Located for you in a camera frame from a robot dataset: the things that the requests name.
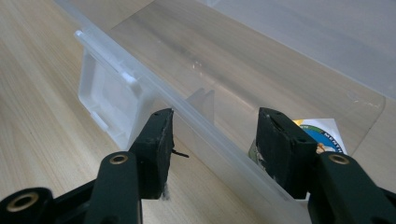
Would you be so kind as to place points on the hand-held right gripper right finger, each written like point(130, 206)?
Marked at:
point(286, 155)

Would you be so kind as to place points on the clear plastic storage box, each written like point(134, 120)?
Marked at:
point(218, 77)

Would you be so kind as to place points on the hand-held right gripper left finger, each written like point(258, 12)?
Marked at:
point(155, 155)

